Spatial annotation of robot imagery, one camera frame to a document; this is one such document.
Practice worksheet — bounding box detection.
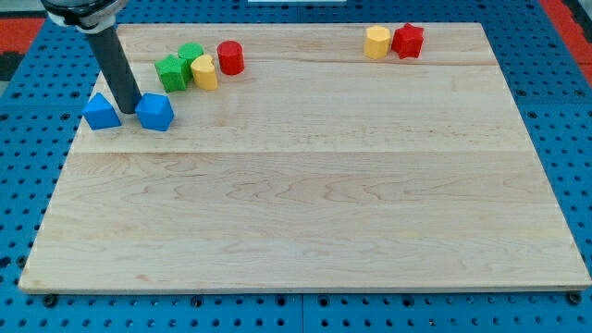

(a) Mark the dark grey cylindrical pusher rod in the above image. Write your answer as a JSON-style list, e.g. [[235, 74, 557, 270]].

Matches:
[[87, 27, 142, 114]]

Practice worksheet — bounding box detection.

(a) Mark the green star block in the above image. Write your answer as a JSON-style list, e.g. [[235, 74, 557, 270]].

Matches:
[[154, 55, 191, 93]]

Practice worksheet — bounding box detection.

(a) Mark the yellow heart block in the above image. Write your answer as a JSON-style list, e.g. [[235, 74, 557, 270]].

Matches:
[[191, 54, 218, 91]]

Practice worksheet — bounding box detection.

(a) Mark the red star block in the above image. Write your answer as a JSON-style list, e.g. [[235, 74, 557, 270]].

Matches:
[[391, 23, 425, 59]]

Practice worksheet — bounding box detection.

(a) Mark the blue cube block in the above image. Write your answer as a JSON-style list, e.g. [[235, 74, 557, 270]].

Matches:
[[135, 93, 175, 131]]

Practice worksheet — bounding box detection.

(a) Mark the blue triangle block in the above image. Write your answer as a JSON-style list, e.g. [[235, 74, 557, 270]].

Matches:
[[81, 92, 121, 130]]

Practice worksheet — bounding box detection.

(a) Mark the green cylinder block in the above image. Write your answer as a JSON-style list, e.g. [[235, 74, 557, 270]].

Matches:
[[178, 43, 204, 66]]

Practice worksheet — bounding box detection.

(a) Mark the red cylinder block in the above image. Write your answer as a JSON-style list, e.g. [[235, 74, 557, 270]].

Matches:
[[216, 40, 244, 75]]

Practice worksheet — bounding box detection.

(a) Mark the wooden board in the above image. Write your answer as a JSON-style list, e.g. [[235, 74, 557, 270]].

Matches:
[[19, 23, 591, 294]]

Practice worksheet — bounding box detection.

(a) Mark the yellow hexagon block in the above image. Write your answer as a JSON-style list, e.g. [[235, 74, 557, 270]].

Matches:
[[364, 25, 390, 59]]

